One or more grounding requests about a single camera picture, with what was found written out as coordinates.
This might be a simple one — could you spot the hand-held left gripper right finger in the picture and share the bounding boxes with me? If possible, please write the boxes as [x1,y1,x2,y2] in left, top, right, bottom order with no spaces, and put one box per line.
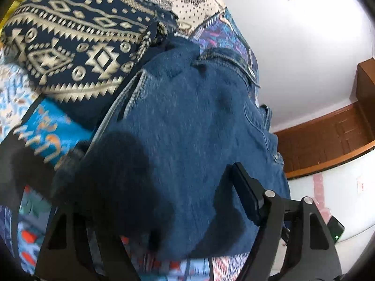
[225,162,342,281]

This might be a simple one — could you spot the wooden door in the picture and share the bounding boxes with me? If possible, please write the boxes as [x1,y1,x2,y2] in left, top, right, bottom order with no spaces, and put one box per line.
[272,102,375,180]

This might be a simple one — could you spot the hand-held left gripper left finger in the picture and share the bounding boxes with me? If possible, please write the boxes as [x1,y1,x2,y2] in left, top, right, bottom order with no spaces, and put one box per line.
[34,205,138,281]

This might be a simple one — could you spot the wooden overhead cabinet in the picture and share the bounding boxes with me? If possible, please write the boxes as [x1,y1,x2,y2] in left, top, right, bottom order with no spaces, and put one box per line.
[356,59,375,118]

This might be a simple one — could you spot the white heart-print wardrobe door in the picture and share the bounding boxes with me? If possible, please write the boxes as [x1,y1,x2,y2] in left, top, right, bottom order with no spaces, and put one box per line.
[285,152,375,246]

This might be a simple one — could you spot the navy patterned garment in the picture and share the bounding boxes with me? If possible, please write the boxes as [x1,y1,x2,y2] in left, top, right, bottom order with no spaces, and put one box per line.
[1,0,180,132]

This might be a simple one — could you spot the blue denim jacket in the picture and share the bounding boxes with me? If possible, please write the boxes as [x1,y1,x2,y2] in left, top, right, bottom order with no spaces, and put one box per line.
[51,37,291,262]

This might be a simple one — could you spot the dark cloth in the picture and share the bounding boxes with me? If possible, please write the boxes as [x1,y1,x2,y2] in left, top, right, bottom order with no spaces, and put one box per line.
[0,136,38,200]

